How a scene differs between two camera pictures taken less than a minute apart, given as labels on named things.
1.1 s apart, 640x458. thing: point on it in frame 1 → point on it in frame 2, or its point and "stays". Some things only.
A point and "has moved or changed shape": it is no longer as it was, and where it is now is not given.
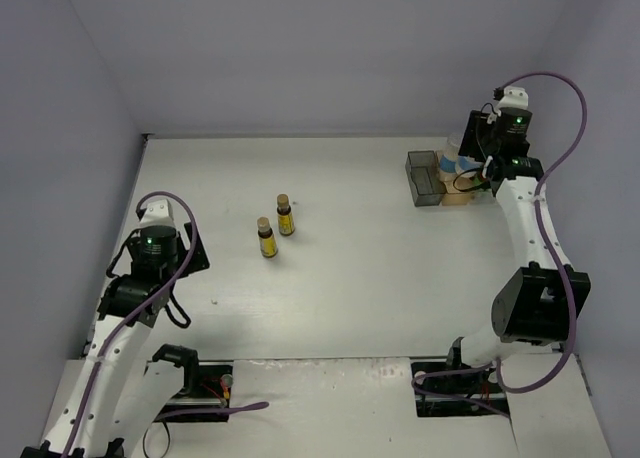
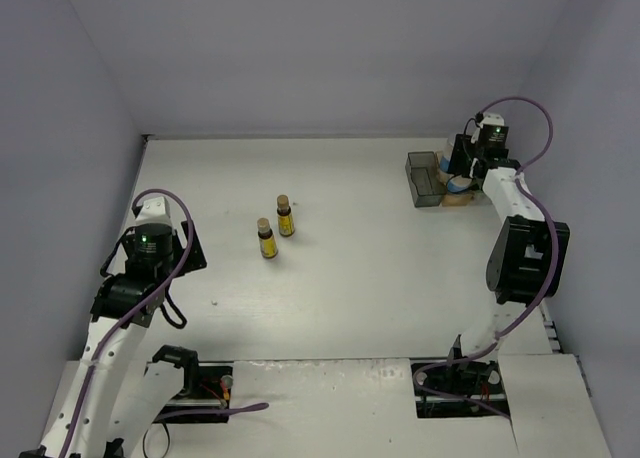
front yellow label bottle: x=267 y=242 stays
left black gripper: x=195 y=259 stays
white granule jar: x=447 y=157 stays
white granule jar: x=467 y=163 has moved or changed shape
